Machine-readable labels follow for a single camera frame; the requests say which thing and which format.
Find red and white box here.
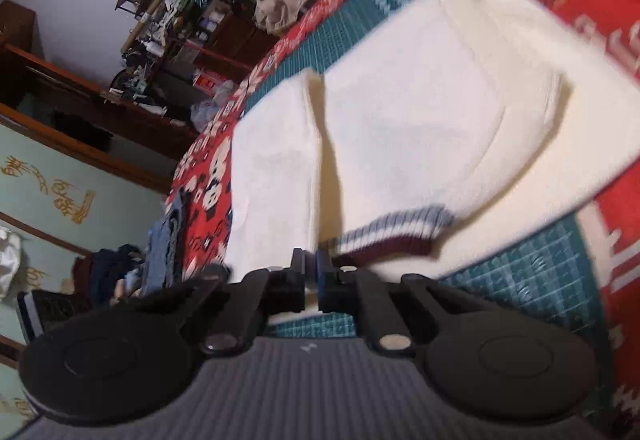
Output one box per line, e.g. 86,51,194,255
192,68,227,94

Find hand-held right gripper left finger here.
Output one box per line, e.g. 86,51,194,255
120,247,308,356

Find dark striped cloth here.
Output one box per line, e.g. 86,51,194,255
16,289,94,342

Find green cutting mat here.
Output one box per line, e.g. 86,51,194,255
244,0,609,342

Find white sweater with maroon trim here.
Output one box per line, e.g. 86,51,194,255
227,0,640,322

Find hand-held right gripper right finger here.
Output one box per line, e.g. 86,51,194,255
315,250,483,356

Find white printed plastic bag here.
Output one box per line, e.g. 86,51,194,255
190,80,239,132

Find wooden drawer cabinet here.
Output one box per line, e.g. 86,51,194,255
204,10,282,77

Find folded blue jeans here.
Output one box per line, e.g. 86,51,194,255
141,193,189,294

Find dark blue clothes pile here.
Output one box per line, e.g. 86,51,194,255
72,244,149,312

